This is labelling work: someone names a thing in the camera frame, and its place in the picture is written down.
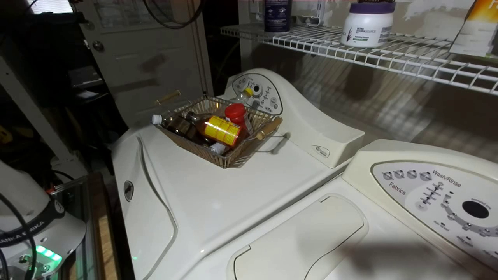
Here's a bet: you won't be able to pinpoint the small dark brown bottles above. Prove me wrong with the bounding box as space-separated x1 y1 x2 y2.
163 114 202 142

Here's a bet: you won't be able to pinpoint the black cylindrical canister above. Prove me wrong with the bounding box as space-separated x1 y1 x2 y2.
263 0 291 33

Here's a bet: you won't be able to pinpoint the white wire shelf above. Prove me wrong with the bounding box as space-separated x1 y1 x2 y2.
221 23 498 97

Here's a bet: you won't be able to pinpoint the woven wire basket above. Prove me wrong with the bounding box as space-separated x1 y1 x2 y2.
151 97 283 168

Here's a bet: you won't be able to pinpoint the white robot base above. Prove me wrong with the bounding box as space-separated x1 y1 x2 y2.
0 162 86 280

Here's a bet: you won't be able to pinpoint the orange white box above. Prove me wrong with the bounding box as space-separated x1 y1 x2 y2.
450 0 498 58

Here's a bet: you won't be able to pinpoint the yellow cylindrical container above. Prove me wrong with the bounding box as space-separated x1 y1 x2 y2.
204 115 241 146

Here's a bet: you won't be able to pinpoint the red bottle cap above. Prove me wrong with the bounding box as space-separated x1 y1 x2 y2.
224 103 246 126

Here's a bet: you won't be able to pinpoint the white jar purple lid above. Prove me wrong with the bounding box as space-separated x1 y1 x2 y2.
341 0 395 48

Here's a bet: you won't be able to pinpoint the white left washing machine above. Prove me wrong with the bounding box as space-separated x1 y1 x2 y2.
112 69 366 280

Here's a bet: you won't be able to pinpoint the white right dryer machine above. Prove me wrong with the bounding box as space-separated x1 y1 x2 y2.
185 140 498 280

